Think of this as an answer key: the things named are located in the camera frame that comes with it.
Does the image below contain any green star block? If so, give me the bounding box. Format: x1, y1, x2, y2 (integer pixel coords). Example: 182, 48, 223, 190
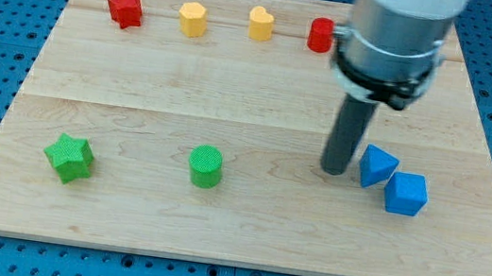
43, 133, 93, 184

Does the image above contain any yellow heart block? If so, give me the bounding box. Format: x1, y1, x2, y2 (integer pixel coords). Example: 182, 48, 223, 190
247, 6, 275, 42

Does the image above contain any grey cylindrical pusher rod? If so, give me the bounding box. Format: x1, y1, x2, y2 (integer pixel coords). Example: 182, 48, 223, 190
320, 95, 378, 176

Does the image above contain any blue triangle block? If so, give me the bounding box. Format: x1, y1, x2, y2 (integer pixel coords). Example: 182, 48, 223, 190
359, 144, 400, 188

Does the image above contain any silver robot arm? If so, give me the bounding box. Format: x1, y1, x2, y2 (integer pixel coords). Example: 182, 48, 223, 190
320, 0, 470, 176

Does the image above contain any green cylinder block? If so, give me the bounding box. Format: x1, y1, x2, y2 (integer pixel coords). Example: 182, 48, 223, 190
189, 145, 223, 189

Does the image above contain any wooden board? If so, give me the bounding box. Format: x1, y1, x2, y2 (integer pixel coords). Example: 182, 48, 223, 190
0, 0, 492, 276

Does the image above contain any yellow hexagon block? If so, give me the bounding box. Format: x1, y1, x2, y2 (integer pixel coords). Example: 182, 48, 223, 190
178, 2, 208, 38

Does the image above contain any red cylinder block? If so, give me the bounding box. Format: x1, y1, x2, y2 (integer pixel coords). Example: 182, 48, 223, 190
306, 17, 335, 54

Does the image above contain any blue cube block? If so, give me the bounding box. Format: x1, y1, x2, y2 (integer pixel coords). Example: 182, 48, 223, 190
383, 171, 429, 217

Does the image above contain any red star block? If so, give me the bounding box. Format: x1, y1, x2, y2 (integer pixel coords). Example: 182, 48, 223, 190
108, 0, 143, 29

